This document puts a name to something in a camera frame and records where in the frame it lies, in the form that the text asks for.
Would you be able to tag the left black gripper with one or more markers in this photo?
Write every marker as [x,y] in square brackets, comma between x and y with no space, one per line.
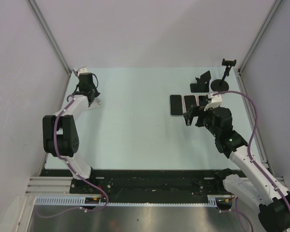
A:
[96,94]

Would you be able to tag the pink case phone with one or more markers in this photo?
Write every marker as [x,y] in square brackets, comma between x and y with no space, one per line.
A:
[202,100]

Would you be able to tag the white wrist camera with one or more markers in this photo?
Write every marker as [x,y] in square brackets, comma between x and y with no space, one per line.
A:
[214,101]
[82,70]

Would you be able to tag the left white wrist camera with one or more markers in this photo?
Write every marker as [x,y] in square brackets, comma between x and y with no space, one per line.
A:
[82,70]

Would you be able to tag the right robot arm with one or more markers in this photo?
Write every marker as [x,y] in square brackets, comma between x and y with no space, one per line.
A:
[264,193]

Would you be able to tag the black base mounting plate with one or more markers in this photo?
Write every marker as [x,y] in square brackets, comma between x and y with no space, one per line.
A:
[161,186]

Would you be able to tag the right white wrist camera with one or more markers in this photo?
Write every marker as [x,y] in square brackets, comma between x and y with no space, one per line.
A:
[214,101]

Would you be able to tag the black round-base phone stand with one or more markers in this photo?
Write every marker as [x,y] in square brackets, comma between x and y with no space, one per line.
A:
[221,85]

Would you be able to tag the black phone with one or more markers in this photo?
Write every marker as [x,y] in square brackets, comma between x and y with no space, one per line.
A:
[176,107]

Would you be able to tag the black block phone stand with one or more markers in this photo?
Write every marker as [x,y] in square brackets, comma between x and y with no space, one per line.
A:
[202,83]

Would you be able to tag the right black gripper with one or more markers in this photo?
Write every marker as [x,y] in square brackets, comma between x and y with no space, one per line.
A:
[196,111]

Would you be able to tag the clear acrylic phone stand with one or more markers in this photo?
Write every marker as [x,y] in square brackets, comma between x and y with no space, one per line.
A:
[95,104]

